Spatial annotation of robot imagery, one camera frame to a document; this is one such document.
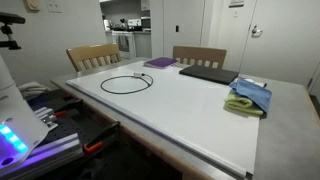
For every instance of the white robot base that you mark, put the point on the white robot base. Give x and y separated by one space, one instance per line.
20 129

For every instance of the purple notebook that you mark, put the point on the purple notebook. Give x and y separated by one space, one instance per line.
161 62

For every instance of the white board mat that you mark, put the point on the white board mat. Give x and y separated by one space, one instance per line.
186 110

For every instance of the right wooden chair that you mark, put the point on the right wooden chair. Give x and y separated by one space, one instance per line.
202 56

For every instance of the wooden chair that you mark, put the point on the wooden chair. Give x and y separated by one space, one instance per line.
95 54
202 56

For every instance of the white kitchen stove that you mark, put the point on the white kitchen stove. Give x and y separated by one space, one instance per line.
124 38

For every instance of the black laptop sleeve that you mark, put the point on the black laptop sleeve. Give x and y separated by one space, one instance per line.
210 74

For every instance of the yellow-green cloth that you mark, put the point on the yellow-green cloth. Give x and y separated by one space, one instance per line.
242 104

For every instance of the left wooden chair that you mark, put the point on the left wooden chair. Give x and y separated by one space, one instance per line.
95 54

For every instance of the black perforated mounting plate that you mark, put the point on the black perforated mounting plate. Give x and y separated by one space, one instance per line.
72 116

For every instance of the blue cloth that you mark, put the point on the blue cloth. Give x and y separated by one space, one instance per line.
259 95

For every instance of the white marker pen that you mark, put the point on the white marker pen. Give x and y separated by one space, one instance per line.
262 84

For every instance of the white folded towel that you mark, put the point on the white folded towel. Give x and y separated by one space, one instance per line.
33 89

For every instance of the orange-handled black clamp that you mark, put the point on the orange-handled black clamp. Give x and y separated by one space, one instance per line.
97 142

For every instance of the silver door handle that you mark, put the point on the silver door handle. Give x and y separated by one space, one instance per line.
256 32

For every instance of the black camera on mount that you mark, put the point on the black camera on mount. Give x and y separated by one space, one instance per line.
8 19

